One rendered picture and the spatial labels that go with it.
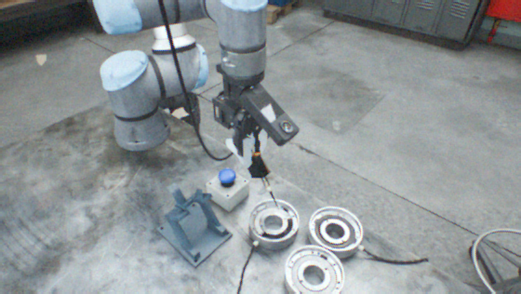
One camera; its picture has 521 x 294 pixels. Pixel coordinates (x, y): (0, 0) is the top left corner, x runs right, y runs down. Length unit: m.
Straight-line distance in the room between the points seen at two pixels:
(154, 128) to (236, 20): 0.51
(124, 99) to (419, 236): 1.49
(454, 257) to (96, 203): 1.55
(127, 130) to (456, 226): 1.62
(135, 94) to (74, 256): 0.38
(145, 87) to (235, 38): 0.42
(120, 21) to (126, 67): 0.33
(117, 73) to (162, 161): 0.24
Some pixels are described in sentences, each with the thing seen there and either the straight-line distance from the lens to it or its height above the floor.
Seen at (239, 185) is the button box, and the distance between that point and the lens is 0.74.
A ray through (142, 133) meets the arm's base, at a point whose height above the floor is 0.85.
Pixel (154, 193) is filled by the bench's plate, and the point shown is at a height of 0.80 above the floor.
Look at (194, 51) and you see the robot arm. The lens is 0.91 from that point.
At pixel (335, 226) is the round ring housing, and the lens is 0.72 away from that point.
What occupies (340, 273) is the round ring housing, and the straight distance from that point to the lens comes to 0.65.
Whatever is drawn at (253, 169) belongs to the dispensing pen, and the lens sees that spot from 0.67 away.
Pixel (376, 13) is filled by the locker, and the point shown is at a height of 0.19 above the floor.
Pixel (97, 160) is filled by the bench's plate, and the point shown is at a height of 0.80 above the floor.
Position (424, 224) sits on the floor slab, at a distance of 1.92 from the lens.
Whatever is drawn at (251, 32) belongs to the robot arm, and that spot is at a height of 1.21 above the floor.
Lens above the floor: 1.39
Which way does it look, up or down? 40 degrees down
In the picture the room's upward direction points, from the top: straight up
